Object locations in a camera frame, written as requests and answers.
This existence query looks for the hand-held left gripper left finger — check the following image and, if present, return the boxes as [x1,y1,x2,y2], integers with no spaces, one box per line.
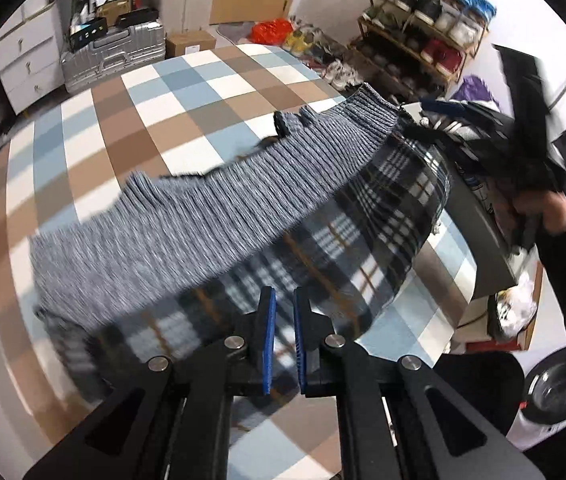
[23,286,278,480]

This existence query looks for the dark clothes pile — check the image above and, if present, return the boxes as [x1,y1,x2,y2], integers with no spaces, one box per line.
[403,97,564,251]

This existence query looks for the red plastic bag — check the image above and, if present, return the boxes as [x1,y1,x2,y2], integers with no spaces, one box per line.
[252,18,294,46]

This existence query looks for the white plastic bag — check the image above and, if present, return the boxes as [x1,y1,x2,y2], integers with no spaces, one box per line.
[488,272,538,341]

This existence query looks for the large open cardboard box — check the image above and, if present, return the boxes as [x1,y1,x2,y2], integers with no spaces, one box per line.
[455,260,546,356]

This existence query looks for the wooden shoe rack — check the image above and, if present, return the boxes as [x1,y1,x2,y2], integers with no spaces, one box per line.
[348,0,496,106]

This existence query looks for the checked bed cover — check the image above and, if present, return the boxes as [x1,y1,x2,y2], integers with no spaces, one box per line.
[0,42,478,480]

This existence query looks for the brown open box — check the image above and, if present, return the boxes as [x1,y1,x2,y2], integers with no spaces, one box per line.
[95,0,136,26]

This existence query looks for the plaid fleece and knit jacket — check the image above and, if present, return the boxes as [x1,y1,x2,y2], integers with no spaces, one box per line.
[28,82,451,406]

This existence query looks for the row of loose shoes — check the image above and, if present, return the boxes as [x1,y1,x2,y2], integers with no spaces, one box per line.
[283,20,364,91]

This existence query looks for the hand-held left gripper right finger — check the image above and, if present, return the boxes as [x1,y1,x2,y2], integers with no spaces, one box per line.
[293,287,546,480]

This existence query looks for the black stool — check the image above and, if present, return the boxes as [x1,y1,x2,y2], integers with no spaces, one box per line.
[433,350,526,441]

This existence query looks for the person's right hand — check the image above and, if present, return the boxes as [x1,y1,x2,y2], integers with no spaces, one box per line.
[510,190,566,236]

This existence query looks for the cardboard box with label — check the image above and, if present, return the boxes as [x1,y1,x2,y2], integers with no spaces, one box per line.
[165,31,216,57]

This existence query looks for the white drawer cabinet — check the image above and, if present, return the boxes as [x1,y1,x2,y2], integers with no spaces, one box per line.
[0,0,71,116]

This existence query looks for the purple bag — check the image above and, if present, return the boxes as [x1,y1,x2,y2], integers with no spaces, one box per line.
[450,75,501,111]

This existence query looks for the silver suitcase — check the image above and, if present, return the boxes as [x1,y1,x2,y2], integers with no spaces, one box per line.
[60,19,168,93]

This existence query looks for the white round appliance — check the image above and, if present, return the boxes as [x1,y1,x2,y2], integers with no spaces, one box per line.
[505,342,566,451]

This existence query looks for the thin metal rod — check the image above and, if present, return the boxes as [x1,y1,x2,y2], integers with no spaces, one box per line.
[548,65,566,111]

